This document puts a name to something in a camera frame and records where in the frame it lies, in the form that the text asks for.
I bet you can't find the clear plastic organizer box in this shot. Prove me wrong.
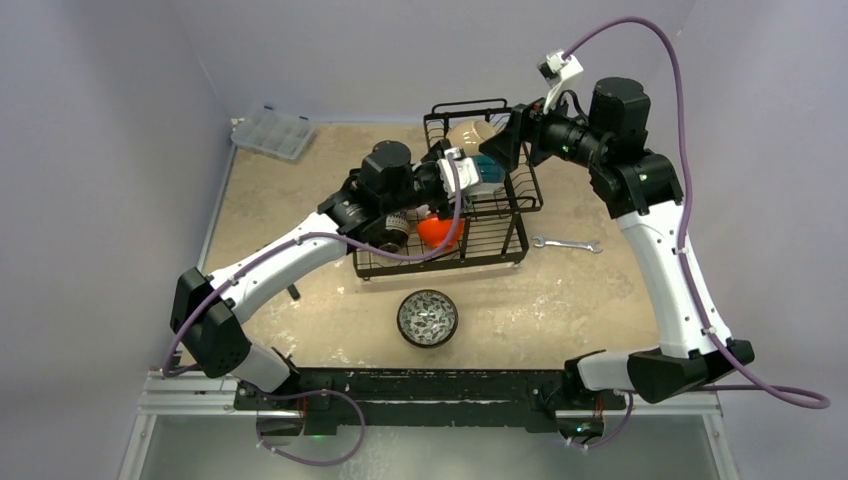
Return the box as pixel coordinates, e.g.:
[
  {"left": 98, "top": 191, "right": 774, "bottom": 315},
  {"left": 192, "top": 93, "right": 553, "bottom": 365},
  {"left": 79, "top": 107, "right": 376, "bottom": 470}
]
[{"left": 231, "top": 106, "right": 316, "bottom": 164}]

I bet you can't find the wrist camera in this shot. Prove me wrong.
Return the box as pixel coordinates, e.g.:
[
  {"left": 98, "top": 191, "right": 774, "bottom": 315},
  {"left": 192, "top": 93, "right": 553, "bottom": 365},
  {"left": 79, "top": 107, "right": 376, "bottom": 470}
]
[
  {"left": 436, "top": 147, "right": 483, "bottom": 203},
  {"left": 537, "top": 50, "right": 584, "bottom": 114}
]

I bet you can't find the aluminium frame rail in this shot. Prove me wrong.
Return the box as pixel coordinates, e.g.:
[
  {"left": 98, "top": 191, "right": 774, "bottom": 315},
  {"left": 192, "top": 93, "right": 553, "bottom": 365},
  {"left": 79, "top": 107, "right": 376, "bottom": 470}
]
[{"left": 120, "top": 365, "right": 736, "bottom": 479}]

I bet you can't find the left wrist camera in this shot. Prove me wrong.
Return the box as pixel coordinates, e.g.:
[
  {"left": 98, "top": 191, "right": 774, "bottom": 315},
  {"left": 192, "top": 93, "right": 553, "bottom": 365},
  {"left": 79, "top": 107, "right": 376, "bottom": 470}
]
[{"left": 436, "top": 147, "right": 483, "bottom": 203}]

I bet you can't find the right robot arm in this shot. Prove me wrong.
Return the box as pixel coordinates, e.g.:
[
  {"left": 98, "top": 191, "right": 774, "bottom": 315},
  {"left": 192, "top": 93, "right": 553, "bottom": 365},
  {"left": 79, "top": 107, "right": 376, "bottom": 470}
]
[{"left": 480, "top": 77, "right": 755, "bottom": 407}]

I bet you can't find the black wire dish rack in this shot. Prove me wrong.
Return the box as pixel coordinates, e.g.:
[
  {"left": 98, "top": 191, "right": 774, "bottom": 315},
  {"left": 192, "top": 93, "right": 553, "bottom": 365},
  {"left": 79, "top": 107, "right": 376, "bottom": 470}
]
[{"left": 352, "top": 98, "right": 543, "bottom": 281}]

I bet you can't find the small hammer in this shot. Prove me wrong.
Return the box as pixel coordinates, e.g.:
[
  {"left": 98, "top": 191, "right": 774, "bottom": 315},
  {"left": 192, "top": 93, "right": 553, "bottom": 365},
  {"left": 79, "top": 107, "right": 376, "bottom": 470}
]
[{"left": 287, "top": 284, "right": 301, "bottom": 301}]

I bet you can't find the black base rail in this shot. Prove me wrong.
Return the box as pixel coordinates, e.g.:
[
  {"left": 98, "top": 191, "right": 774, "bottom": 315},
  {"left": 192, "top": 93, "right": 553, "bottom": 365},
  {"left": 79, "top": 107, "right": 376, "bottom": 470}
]
[{"left": 234, "top": 367, "right": 625, "bottom": 435}]

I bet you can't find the orange white bowl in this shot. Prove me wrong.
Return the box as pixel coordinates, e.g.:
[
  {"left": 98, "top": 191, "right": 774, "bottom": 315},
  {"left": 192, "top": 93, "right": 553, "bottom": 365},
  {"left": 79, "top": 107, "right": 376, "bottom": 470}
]
[{"left": 416, "top": 214, "right": 465, "bottom": 250}]

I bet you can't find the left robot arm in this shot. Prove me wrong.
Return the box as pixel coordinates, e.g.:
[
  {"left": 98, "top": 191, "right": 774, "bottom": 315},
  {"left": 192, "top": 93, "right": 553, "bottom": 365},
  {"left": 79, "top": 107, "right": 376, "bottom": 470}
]
[{"left": 162, "top": 140, "right": 479, "bottom": 409}]

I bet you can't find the silver wrench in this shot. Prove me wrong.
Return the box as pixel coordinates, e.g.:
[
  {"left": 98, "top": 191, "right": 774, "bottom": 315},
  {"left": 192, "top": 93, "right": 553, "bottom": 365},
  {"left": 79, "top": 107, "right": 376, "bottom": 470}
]
[{"left": 532, "top": 236, "right": 603, "bottom": 254}]

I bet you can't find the teal white bowl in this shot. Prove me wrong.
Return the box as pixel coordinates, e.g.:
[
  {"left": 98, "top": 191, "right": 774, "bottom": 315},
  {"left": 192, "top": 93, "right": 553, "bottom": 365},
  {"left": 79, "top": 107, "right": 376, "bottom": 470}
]
[{"left": 467, "top": 155, "right": 506, "bottom": 197}]

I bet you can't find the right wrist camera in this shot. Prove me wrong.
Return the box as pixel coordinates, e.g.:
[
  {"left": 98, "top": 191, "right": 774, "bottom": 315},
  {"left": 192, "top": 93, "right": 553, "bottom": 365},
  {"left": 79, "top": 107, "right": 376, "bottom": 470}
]
[{"left": 537, "top": 50, "right": 584, "bottom": 114}]

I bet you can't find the brown beige bowl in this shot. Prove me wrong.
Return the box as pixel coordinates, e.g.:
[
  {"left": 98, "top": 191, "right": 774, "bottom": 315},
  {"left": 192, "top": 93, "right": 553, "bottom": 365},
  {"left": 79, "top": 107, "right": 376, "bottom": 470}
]
[{"left": 369, "top": 211, "right": 411, "bottom": 254}]

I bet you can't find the grey floral black bowl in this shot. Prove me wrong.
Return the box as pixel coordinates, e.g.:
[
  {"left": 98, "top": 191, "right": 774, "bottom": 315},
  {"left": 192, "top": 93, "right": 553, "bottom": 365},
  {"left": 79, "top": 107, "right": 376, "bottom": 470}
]
[{"left": 396, "top": 289, "right": 459, "bottom": 349}]

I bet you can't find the cream beige bowl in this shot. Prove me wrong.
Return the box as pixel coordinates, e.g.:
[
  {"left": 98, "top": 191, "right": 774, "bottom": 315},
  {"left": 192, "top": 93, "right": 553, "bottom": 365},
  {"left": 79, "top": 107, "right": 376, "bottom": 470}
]
[{"left": 445, "top": 119, "right": 497, "bottom": 157}]

